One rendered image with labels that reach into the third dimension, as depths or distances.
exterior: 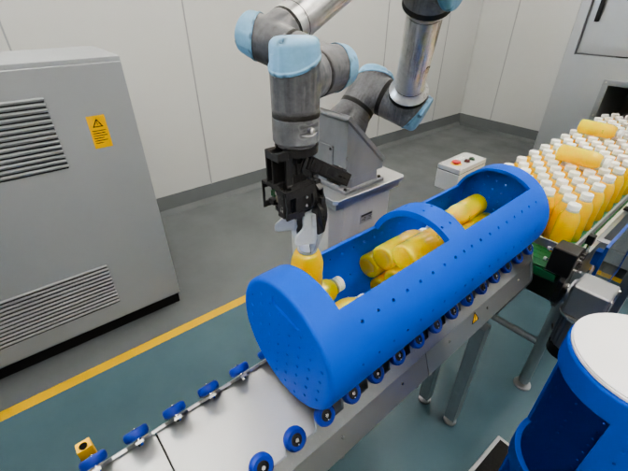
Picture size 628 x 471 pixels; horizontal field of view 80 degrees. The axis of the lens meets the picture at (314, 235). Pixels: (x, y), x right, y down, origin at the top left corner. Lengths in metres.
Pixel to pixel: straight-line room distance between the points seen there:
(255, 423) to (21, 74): 1.58
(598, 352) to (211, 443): 0.81
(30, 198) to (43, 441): 1.08
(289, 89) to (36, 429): 2.02
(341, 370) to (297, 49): 0.50
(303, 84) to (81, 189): 1.63
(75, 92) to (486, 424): 2.34
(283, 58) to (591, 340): 0.85
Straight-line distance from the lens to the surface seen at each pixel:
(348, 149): 1.10
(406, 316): 0.76
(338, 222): 1.20
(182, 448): 0.87
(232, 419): 0.87
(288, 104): 0.57
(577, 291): 1.52
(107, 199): 2.11
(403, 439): 1.93
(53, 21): 3.21
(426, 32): 1.03
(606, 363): 1.00
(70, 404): 2.30
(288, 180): 0.61
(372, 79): 1.26
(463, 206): 1.19
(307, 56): 0.56
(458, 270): 0.88
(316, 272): 0.74
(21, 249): 2.16
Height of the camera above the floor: 1.66
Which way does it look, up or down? 33 degrees down
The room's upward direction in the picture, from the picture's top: straight up
